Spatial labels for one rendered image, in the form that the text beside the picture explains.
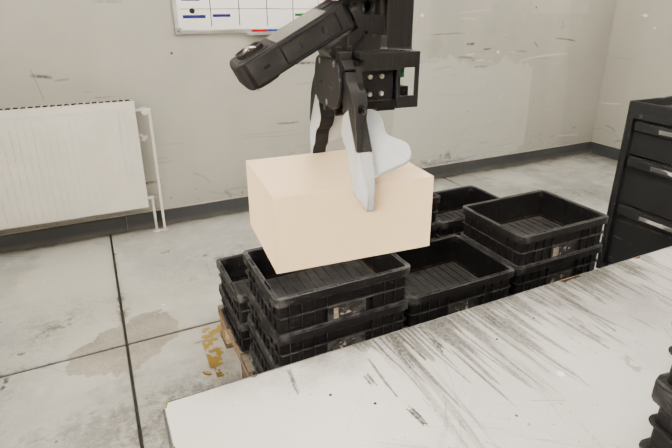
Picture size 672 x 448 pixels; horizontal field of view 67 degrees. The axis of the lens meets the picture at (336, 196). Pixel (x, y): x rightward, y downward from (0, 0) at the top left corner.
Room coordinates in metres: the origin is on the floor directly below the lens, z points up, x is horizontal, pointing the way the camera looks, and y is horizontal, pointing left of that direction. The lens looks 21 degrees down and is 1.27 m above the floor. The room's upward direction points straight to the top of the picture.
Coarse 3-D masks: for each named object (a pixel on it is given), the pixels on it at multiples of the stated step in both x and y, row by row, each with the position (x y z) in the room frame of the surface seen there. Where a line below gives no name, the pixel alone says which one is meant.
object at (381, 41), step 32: (352, 0) 0.48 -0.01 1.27; (384, 0) 0.49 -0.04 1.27; (352, 32) 0.48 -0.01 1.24; (384, 32) 0.49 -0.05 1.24; (320, 64) 0.50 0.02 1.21; (352, 64) 0.46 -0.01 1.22; (384, 64) 0.47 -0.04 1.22; (416, 64) 0.48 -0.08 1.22; (320, 96) 0.50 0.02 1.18; (384, 96) 0.48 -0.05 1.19; (416, 96) 0.48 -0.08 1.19
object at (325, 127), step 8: (320, 104) 0.52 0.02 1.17; (312, 112) 0.54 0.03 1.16; (320, 112) 0.52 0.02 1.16; (328, 112) 0.52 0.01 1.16; (312, 120) 0.54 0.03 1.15; (320, 120) 0.52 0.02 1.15; (328, 120) 0.52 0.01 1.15; (336, 120) 0.54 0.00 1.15; (312, 128) 0.54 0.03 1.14; (320, 128) 0.53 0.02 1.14; (328, 128) 0.53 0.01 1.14; (336, 128) 0.55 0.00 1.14; (312, 136) 0.54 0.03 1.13; (320, 136) 0.54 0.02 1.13; (328, 136) 0.54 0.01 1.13; (336, 136) 0.56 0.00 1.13; (312, 144) 0.54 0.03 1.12; (320, 144) 0.54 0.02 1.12; (312, 152) 0.55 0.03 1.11; (320, 152) 0.55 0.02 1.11
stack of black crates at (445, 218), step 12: (444, 192) 2.11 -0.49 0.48; (456, 192) 2.14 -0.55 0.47; (468, 192) 2.17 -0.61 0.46; (480, 192) 2.13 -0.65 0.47; (444, 204) 2.12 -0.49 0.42; (456, 204) 2.15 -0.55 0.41; (444, 216) 2.07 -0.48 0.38; (456, 216) 2.07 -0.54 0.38; (444, 228) 1.76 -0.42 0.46; (456, 228) 1.80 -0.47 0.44
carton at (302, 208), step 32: (256, 160) 0.52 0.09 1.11; (288, 160) 0.52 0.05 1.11; (320, 160) 0.52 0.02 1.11; (256, 192) 0.47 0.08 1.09; (288, 192) 0.42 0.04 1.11; (320, 192) 0.42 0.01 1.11; (352, 192) 0.43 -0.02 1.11; (384, 192) 0.44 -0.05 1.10; (416, 192) 0.46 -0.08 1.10; (256, 224) 0.49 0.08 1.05; (288, 224) 0.41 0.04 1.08; (320, 224) 0.42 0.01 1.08; (352, 224) 0.43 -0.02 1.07; (384, 224) 0.45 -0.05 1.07; (416, 224) 0.46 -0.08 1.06; (288, 256) 0.41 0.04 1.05; (320, 256) 0.42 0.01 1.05; (352, 256) 0.43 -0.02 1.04
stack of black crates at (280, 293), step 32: (256, 256) 1.32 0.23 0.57; (384, 256) 1.33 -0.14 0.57; (256, 288) 1.21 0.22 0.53; (288, 288) 1.28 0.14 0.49; (320, 288) 1.11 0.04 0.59; (352, 288) 1.14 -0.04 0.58; (384, 288) 1.19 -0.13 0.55; (256, 320) 1.24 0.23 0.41; (288, 320) 1.07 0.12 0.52; (320, 320) 1.11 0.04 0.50; (352, 320) 1.14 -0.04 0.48; (384, 320) 1.20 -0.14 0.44; (256, 352) 1.27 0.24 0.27; (288, 352) 1.07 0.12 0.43; (320, 352) 1.11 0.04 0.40
